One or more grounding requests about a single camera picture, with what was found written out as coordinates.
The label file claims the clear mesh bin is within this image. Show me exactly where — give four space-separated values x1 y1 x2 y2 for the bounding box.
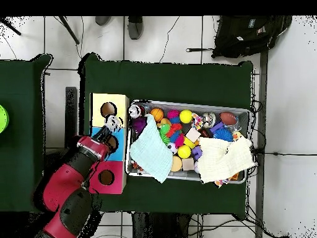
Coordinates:
124 99 251 185

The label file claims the mint waffle cloth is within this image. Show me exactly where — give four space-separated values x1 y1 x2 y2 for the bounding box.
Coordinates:
129 113 174 183

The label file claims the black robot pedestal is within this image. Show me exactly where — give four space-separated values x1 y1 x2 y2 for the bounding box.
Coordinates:
131 212 193 238

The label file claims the small brown football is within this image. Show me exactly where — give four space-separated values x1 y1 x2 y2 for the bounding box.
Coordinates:
219 112 238 126

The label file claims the blue spiky ball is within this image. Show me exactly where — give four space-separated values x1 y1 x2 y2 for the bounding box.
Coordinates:
212 126 234 143

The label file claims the black upright panel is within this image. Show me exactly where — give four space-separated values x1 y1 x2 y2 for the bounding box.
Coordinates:
64 86 78 149

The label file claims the crushed clear plastic bottle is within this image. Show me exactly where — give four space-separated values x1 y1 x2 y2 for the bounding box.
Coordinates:
103 114 124 133

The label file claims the plain wooden cube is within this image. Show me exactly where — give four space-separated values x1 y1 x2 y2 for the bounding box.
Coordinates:
185 127 201 144

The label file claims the black backpack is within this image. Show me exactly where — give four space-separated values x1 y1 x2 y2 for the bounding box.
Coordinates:
211 15 293 59

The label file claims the thin black cable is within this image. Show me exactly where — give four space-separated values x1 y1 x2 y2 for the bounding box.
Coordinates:
158 15 180 63
257 151 317 157

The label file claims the black tripod leg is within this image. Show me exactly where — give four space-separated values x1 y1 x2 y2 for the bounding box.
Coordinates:
58 15 80 45
0 17 22 36

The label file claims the lime green round object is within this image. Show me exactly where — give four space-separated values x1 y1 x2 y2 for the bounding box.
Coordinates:
0 104 10 134

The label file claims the grey metal post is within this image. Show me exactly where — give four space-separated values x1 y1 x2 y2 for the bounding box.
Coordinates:
255 50 269 238

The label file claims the wooden three-hole box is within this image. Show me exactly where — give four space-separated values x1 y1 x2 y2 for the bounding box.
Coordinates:
88 92 130 195

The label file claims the yellow ball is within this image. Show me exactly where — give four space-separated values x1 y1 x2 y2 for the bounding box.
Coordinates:
178 109 194 124
177 144 192 159

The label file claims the cream waffle cloth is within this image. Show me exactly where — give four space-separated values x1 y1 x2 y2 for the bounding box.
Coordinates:
197 135 256 184

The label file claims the person's grey shoe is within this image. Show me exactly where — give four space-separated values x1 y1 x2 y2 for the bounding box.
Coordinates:
128 15 144 40
95 15 112 26

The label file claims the small orange basketball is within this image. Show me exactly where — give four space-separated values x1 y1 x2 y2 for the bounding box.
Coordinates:
150 108 165 123

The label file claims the crushed red soda can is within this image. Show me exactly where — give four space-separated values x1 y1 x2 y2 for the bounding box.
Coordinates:
128 104 145 119

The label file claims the dark green table cloth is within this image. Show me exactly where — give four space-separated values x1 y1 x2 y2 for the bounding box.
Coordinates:
77 52 253 220
0 53 58 214

